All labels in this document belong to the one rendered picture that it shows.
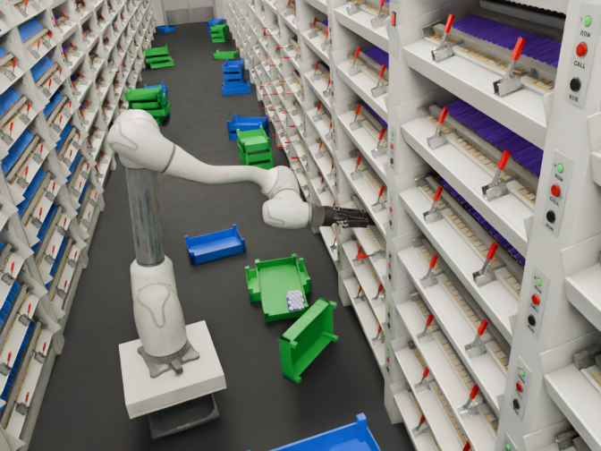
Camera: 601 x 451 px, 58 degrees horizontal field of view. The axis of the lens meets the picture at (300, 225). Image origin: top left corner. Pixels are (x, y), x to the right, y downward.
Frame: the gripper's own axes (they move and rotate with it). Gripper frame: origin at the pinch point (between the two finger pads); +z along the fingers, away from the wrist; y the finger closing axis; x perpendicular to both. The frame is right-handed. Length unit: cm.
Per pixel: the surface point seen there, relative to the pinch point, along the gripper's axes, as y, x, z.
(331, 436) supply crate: -82, 18, -33
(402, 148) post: -41, -41, -15
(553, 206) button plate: -106, -56, -20
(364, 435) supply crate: -82, 17, -25
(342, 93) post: 29.4, -37.5, -12.4
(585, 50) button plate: -107, -78, -26
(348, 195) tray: 29.0, 4.2, -1.1
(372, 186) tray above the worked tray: -0.7, -13.2, -4.0
